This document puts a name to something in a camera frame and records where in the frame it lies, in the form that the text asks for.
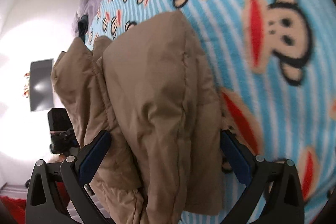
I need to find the tan puffer jacket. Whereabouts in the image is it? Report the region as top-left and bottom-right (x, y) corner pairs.
(51, 11), (222, 223)

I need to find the blue monkey print blanket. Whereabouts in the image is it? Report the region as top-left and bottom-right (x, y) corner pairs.
(86, 0), (335, 223)

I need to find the grey wall television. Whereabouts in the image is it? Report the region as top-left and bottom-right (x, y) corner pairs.
(29, 59), (54, 112)

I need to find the dark teal folded garment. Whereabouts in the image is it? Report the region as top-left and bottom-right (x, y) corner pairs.
(77, 15), (89, 43)

